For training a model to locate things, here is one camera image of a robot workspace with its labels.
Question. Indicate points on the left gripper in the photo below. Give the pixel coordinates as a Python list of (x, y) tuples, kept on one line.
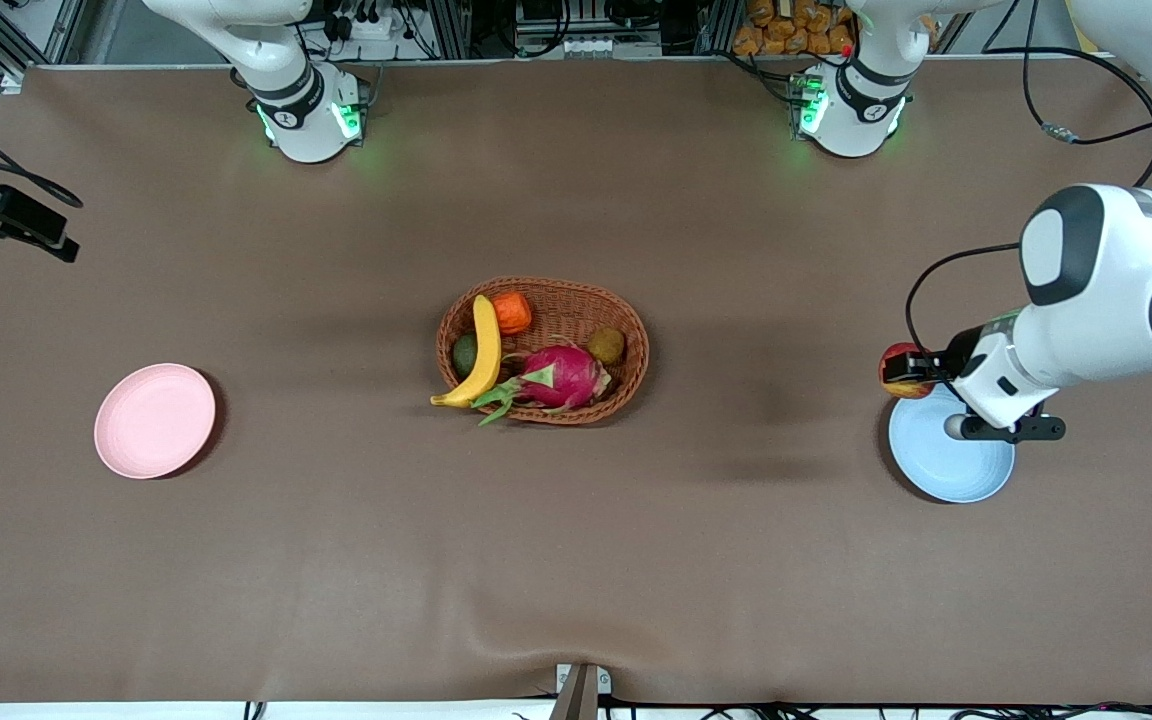
[(957, 357)]

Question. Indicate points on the red yellow apple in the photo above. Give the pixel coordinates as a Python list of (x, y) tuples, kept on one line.
[(894, 391)]

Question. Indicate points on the yellow banana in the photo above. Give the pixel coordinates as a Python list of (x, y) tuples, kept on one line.
[(484, 350)]

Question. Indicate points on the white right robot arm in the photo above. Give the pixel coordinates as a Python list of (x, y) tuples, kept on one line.
[(306, 130)]

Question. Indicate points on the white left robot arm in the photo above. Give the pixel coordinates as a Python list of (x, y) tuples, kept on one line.
[(1116, 290)]

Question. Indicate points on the blue plate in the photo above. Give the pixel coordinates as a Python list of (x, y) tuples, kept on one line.
[(946, 465)]

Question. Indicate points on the pink plate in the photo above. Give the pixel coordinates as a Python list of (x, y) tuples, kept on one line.
[(154, 420)]

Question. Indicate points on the brown kiwi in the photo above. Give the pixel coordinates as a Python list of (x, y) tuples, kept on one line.
[(606, 346)]

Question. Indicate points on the pink dragon fruit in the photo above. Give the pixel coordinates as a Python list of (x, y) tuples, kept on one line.
[(566, 378)]

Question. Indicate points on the brown wicker basket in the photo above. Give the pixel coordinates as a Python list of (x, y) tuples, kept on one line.
[(566, 305)]

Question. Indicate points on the pile of orange items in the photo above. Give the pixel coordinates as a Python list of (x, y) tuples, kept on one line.
[(786, 30)]

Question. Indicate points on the white power strip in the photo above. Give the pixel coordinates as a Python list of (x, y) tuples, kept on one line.
[(366, 25)]

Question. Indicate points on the orange fruit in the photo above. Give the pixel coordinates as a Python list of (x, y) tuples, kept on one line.
[(513, 315)]

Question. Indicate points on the green avocado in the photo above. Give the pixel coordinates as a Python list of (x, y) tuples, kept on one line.
[(464, 356)]

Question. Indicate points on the white connector block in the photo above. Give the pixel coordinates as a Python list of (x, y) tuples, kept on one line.
[(596, 47)]

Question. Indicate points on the brown table cloth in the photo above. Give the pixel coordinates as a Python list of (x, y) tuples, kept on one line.
[(336, 550)]

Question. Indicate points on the metal camera bracket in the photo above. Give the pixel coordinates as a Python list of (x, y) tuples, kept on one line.
[(581, 700)]

